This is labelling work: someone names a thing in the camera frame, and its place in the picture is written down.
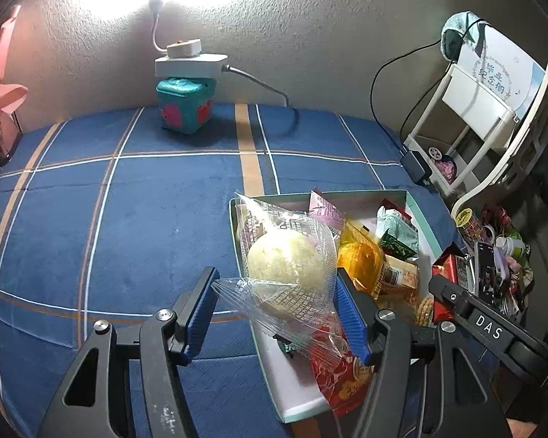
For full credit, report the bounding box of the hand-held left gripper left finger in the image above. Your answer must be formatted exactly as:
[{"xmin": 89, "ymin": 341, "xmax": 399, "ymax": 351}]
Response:
[{"xmin": 50, "ymin": 266, "xmax": 221, "ymax": 438}]

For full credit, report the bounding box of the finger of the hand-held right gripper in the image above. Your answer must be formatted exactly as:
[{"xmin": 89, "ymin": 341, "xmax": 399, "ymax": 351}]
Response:
[{"xmin": 428, "ymin": 274, "xmax": 474, "ymax": 319}]

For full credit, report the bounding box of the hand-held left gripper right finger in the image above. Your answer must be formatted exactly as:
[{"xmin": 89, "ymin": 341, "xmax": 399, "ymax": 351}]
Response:
[{"xmin": 335, "ymin": 268, "xmax": 507, "ymax": 438}]

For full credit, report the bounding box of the small red snack packet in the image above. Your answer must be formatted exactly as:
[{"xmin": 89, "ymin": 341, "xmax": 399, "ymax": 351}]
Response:
[{"xmin": 431, "ymin": 242, "xmax": 478, "ymax": 329}]

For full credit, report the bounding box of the beige snack packet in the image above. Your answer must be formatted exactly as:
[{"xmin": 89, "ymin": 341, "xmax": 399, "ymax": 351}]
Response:
[{"xmin": 377, "ymin": 255, "xmax": 421, "ymax": 311}]

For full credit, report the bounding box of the red patterned snack packet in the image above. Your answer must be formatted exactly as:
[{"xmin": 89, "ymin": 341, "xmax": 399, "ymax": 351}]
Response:
[{"xmin": 311, "ymin": 324, "xmax": 375, "ymax": 416}]

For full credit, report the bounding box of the yellow snack packet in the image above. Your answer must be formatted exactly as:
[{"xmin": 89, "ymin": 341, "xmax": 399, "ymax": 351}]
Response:
[{"xmin": 337, "ymin": 219, "xmax": 387, "ymax": 299}]

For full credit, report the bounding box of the dark green snack packet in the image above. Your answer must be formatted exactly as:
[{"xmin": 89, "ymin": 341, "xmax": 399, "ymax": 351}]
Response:
[{"xmin": 381, "ymin": 233, "xmax": 416, "ymax": 258}]

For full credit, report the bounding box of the teal and white snack packet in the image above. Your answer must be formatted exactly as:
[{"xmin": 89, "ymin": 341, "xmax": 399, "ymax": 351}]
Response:
[{"xmin": 375, "ymin": 206, "xmax": 421, "ymax": 256}]

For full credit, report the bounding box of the white tray with teal rim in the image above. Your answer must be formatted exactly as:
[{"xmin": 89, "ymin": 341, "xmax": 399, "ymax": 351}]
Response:
[{"xmin": 228, "ymin": 190, "xmax": 444, "ymax": 424}]

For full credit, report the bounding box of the clear-wrapped white pastry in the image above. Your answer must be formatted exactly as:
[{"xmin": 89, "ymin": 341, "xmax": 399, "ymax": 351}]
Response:
[{"xmin": 212, "ymin": 193, "xmax": 348, "ymax": 361}]

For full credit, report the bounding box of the maroon snack packet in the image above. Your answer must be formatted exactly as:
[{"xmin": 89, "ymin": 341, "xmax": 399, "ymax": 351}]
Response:
[{"xmin": 381, "ymin": 198, "xmax": 414, "ymax": 225}]

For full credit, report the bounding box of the pink snack packet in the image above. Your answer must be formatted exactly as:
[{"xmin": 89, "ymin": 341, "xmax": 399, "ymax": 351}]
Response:
[{"xmin": 307, "ymin": 190, "xmax": 346, "ymax": 233}]

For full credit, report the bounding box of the black smartphone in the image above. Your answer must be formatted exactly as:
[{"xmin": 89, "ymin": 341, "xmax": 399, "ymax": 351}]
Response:
[{"xmin": 474, "ymin": 241, "xmax": 501, "ymax": 304}]

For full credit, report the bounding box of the pile of ribbon clutter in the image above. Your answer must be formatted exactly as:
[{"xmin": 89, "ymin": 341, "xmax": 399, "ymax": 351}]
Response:
[{"xmin": 479, "ymin": 205, "xmax": 537, "ymax": 315}]

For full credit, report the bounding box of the black power adapter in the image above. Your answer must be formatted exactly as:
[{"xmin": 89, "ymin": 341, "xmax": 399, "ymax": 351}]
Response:
[{"xmin": 401, "ymin": 150, "xmax": 432, "ymax": 187}]

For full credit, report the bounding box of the blue plaid cloth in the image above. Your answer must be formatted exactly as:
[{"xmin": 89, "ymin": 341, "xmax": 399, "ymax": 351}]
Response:
[{"xmin": 0, "ymin": 103, "xmax": 467, "ymax": 438}]

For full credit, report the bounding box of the white rack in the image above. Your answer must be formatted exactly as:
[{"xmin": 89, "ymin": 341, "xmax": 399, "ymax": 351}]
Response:
[{"xmin": 402, "ymin": 61, "xmax": 548, "ymax": 220}]

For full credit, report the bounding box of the teal cube box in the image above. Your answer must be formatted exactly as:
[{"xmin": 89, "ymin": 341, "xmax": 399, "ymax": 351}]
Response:
[{"xmin": 156, "ymin": 77, "xmax": 216, "ymax": 135}]

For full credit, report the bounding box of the white printed book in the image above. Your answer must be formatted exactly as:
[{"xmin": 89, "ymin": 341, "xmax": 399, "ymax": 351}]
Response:
[{"xmin": 457, "ymin": 23, "xmax": 546, "ymax": 119}]

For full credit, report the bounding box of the white power strip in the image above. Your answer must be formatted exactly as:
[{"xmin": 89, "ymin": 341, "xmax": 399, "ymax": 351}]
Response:
[{"xmin": 154, "ymin": 54, "xmax": 230, "ymax": 78}]

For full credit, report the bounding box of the teal round knitted item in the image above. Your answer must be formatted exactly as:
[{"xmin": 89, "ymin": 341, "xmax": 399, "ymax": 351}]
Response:
[{"xmin": 441, "ymin": 11, "xmax": 487, "ymax": 62}]

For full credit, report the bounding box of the white gooseneck lamp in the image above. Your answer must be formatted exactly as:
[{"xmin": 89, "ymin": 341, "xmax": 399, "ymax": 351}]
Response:
[{"xmin": 148, "ymin": 0, "xmax": 204, "ymax": 59}]

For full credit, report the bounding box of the black cable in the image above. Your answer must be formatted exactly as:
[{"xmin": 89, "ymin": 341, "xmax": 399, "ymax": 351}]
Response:
[{"xmin": 371, "ymin": 39, "xmax": 444, "ymax": 160}]

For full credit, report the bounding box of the white cable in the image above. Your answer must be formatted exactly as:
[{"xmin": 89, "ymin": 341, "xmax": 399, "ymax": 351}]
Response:
[{"xmin": 221, "ymin": 65, "xmax": 290, "ymax": 108}]

